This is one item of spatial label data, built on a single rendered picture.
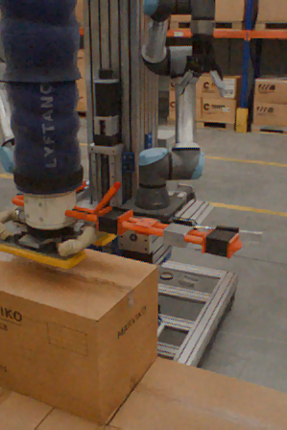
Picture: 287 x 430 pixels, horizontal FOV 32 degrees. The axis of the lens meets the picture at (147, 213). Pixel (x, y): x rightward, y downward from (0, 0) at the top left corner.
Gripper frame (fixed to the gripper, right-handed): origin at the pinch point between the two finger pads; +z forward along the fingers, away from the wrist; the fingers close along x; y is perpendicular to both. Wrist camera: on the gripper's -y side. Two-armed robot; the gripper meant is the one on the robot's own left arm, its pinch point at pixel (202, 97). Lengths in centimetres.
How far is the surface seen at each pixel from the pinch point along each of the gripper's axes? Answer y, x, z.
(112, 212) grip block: 33.2, -17.8, 32.6
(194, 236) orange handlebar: 39, 11, 34
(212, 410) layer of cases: 34, 18, 98
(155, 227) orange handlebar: 36.4, -2.0, 34.1
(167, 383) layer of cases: 27, 0, 98
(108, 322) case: 49, -12, 62
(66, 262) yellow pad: 47, -27, 45
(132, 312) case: 34, -11, 67
